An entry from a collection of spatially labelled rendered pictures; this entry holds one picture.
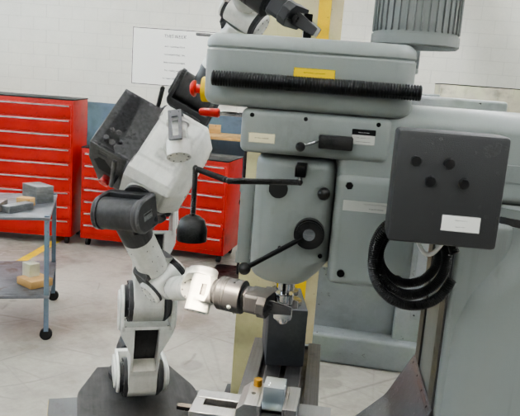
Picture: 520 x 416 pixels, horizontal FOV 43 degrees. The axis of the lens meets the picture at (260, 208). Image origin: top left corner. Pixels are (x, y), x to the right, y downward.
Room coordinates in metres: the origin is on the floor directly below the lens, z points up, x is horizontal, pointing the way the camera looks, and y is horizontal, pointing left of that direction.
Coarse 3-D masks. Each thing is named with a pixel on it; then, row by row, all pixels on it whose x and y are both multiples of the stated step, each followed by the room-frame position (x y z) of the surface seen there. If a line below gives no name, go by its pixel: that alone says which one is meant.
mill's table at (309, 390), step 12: (252, 348) 2.03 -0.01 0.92; (312, 348) 2.07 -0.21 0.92; (252, 360) 1.94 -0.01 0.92; (264, 360) 2.00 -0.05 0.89; (312, 360) 1.97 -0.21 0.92; (252, 372) 1.85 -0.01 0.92; (264, 372) 1.86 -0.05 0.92; (276, 372) 1.86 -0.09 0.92; (288, 372) 1.87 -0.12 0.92; (300, 372) 1.93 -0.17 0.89; (312, 372) 1.88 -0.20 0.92; (240, 384) 1.77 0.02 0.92; (288, 384) 1.79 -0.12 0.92; (300, 384) 1.85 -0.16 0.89; (312, 384) 1.80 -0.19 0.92; (300, 396) 1.77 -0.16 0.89; (312, 396) 1.73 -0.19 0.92
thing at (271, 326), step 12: (300, 300) 1.97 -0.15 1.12; (300, 312) 1.92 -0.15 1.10; (264, 324) 2.06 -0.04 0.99; (276, 324) 1.91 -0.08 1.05; (288, 324) 1.91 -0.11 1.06; (300, 324) 1.92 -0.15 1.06; (264, 336) 2.02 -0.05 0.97; (276, 336) 1.91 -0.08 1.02; (288, 336) 1.91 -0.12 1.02; (300, 336) 1.92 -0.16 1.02; (264, 348) 1.98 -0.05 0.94; (276, 348) 1.91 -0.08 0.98; (288, 348) 1.91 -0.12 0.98; (300, 348) 1.92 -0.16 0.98; (276, 360) 1.91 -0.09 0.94; (288, 360) 1.91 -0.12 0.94; (300, 360) 1.92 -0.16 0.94
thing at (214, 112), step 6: (204, 108) 1.70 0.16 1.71; (210, 108) 1.70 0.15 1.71; (216, 108) 1.70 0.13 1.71; (204, 114) 1.70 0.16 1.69; (210, 114) 1.69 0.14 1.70; (216, 114) 1.69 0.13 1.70; (222, 114) 1.70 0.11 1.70; (228, 114) 1.70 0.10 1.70; (234, 114) 1.69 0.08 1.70; (240, 114) 1.69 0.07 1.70
